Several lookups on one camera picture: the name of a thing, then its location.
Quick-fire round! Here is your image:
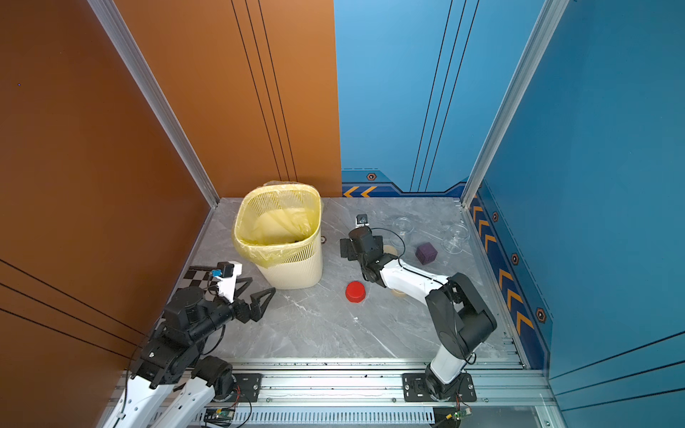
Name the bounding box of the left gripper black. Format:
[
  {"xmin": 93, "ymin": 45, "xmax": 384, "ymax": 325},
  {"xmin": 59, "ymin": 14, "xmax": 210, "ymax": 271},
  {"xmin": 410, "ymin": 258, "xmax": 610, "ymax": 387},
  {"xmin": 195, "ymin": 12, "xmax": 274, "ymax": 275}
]
[{"xmin": 189, "ymin": 275, "xmax": 275, "ymax": 346}]

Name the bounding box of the red jar lid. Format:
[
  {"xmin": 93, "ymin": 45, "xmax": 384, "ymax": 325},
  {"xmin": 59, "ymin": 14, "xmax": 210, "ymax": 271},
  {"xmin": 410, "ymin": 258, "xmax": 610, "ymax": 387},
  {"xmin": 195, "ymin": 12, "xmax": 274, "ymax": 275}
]
[{"xmin": 345, "ymin": 281, "xmax": 367, "ymax": 303}]

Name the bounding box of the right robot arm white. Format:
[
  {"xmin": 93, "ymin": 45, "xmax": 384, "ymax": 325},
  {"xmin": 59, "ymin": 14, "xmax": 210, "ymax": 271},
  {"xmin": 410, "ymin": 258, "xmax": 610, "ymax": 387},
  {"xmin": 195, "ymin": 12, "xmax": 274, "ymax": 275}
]
[{"xmin": 340, "ymin": 226, "xmax": 498, "ymax": 402}]

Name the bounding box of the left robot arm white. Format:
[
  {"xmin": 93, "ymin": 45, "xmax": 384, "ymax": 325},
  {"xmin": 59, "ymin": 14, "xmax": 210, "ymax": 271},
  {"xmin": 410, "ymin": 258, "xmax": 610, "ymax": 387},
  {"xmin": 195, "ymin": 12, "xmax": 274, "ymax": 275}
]
[{"xmin": 105, "ymin": 286, "xmax": 276, "ymax": 427}]

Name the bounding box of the black white checkerboard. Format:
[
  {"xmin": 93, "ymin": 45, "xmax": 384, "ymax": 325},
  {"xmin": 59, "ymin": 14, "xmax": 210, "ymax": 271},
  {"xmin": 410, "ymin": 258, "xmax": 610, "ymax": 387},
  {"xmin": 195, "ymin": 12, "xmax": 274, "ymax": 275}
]
[{"xmin": 177, "ymin": 266, "xmax": 213, "ymax": 292}]

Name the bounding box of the purple embossed toy cube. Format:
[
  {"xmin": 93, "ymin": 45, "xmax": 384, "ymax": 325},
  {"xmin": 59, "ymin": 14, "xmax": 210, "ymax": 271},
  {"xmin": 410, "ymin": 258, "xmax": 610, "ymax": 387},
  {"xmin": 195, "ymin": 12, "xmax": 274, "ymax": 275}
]
[{"xmin": 415, "ymin": 243, "xmax": 438, "ymax": 266}]

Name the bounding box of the cream waste basket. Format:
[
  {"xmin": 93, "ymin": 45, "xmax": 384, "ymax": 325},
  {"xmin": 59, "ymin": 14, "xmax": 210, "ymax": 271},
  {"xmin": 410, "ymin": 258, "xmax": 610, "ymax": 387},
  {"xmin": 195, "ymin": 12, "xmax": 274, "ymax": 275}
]
[{"xmin": 232, "ymin": 182, "xmax": 323, "ymax": 290}]

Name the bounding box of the green circuit board left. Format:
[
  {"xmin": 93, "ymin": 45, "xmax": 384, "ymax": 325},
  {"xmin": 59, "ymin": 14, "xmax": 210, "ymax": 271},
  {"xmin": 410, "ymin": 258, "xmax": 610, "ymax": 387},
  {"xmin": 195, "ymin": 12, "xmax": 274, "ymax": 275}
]
[{"xmin": 203, "ymin": 408, "xmax": 235, "ymax": 427}]

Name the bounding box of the green circuit board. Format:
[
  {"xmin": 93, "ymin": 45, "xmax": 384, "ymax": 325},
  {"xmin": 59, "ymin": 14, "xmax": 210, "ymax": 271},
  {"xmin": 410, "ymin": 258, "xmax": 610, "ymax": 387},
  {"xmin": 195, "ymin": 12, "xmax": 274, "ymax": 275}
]
[
  {"xmin": 444, "ymin": 406, "xmax": 473, "ymax": 424},
  {"xmin": 203, "ymin": 408, "xmax": 235, "ymax": 427}
]

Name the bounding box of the green circuit board right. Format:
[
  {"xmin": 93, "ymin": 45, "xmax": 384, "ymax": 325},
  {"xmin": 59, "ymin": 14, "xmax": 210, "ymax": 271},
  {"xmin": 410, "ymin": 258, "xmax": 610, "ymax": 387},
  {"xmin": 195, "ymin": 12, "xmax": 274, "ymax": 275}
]
[{"xmin": 444, "ymin": 406, "xmax": 473, "ymax": 424}]

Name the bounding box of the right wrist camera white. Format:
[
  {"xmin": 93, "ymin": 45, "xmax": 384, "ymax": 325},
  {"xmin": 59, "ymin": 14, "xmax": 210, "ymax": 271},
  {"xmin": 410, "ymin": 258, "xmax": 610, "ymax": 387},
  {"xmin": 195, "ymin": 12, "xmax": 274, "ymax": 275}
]
[{"xmin": 355, "ymin": 214, "xmax": 369, "ymax": 228}]

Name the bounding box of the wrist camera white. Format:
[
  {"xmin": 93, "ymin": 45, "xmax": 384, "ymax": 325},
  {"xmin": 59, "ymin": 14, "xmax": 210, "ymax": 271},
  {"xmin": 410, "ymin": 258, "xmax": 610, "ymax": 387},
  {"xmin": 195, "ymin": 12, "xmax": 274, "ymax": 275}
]
[
  {"xmin": 355, "ymin": 214, "xmax": 369, "ymax": 228},
  {"xmin": 212, "ymin": 261, "xmax": 243, "ymax": 303}
]

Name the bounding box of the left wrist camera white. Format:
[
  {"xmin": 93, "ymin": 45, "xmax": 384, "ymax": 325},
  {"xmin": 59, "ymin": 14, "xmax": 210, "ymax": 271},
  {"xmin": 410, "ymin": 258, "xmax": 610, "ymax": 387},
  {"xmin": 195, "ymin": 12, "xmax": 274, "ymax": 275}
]
[{"xmin": 212, "ymin": 261, "xmax": 243, "ymax": 303}]

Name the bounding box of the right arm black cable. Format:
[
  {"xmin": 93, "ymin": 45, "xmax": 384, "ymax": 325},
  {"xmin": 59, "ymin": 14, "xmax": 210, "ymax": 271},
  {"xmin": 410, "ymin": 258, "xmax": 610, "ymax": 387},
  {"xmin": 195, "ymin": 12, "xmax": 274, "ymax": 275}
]
[{"xmin": 368, "ymin": 226, "xmax": 451, "ymax": 285}]

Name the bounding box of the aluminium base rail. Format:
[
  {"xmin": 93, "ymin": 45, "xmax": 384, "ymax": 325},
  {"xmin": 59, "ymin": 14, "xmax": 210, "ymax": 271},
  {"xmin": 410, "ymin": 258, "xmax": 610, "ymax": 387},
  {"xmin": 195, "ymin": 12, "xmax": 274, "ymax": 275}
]
[{"xmin": 106, "ymin": 357, "xmax": 563, "ymax": 428}]

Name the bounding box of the aluminium corner post right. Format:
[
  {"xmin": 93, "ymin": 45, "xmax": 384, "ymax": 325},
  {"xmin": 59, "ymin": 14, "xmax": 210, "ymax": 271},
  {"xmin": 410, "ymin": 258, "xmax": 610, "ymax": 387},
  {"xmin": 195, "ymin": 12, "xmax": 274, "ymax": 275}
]
[{"xmin": 460, "ymin": 0, "xmax": 569, "ymax": 209}]

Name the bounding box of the aluminium corner post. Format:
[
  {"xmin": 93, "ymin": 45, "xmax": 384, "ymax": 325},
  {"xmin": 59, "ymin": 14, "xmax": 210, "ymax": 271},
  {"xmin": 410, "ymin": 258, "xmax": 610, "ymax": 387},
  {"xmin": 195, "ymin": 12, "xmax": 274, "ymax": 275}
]
[
  {"xmin": 460, "ymin": 0, "xmax": 569, "ymax": 209},
  {"xmin": 88, "ymin": 0, "xmax": 220, "ymax": 209}
]

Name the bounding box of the aluminium corner post left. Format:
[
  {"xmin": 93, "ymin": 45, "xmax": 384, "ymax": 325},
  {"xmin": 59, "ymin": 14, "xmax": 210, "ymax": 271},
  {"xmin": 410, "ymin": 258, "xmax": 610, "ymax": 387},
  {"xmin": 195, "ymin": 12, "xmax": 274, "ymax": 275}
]
[{"xmin": 88, "ymin": 0, "xmax": 220, "ymax": 209}]

